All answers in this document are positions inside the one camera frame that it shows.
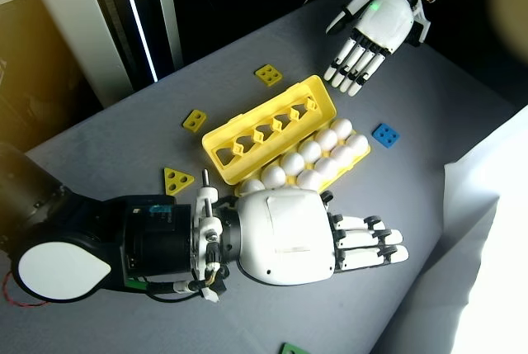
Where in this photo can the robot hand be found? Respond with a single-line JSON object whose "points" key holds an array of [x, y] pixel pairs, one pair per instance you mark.
{"points": [[284, 234], [383, 20]]}

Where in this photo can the yellow egg carton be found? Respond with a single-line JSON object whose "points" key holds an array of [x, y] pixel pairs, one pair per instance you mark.
{"points": [[231, 135]]}

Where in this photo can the white egg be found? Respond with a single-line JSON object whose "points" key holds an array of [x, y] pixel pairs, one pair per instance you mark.
{"points": [[292, 163], [326, 167], [251, 186], [310, 151], [309, 179], [341, 128], [342, 155], [326, 138], [273, 176], [358, 144]]}

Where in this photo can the green four-hole block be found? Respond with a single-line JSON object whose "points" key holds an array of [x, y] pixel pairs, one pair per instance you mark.
{"points": [[295, 349]]}

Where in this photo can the blue four-hole block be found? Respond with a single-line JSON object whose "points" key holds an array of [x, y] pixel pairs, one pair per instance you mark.
{"points": [[385, 141]]}

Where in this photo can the yellow triangle three-hole block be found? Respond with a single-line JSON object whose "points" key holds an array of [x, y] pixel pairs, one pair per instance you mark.
{"points": [[170, 189]]}

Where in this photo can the yellow four-hole block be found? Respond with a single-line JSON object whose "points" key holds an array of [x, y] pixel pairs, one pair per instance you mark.
{"points": [[262, 77]]}

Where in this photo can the yellow two-hole block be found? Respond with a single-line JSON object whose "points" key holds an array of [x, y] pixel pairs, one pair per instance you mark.
{"points": [[189, 125]]}

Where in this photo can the grey table cloth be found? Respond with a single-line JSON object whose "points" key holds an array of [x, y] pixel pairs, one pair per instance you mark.
{"points": [[123, 143]]}

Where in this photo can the white backdrop sheet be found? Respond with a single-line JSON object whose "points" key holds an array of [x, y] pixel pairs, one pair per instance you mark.
{"points": [[486, 226]]}

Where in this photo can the white upright panel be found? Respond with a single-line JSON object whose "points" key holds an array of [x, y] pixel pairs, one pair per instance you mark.
{"points": [[74, 20]]}

